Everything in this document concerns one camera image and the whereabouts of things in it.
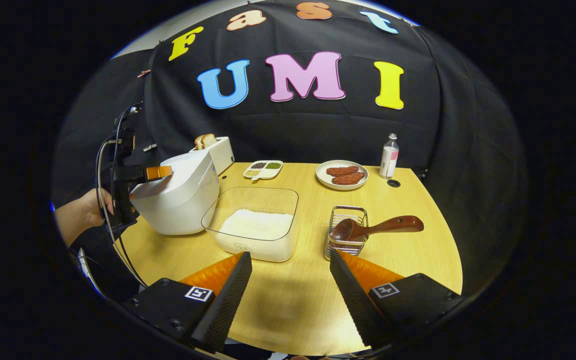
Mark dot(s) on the white toaster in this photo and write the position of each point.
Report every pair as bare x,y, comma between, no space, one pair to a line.
223,155

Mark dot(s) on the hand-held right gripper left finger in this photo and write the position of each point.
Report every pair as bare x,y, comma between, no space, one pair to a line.
228,300

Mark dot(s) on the brown wooden spoon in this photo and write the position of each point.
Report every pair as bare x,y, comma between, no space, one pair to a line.
388,226

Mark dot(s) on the red meat piece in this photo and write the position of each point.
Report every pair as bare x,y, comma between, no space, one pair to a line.
342,171
349,179

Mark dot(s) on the white rice cooker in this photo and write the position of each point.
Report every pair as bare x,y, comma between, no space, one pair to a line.
183,195

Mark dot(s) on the clear plastic container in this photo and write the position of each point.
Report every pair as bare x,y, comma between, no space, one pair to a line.
258,197

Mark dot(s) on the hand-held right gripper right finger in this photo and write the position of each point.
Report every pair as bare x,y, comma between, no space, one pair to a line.
355,305

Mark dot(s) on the silver cloth clip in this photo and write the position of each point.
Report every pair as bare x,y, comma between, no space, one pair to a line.
150,147

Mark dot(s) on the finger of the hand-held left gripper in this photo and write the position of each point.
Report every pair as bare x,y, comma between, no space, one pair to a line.
158,173

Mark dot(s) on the toast bread slice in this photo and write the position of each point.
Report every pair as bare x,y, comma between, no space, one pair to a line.
209,140
199,142

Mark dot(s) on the white round plate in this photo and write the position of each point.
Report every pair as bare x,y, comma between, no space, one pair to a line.
324,177

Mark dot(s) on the red cloth clip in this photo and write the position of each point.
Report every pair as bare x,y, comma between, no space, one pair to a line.
144,73

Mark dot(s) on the white divided grain dish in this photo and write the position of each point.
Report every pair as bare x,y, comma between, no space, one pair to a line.
263,170

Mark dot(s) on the clear bottle with pink label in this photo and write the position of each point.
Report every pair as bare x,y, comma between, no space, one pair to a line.
389,157

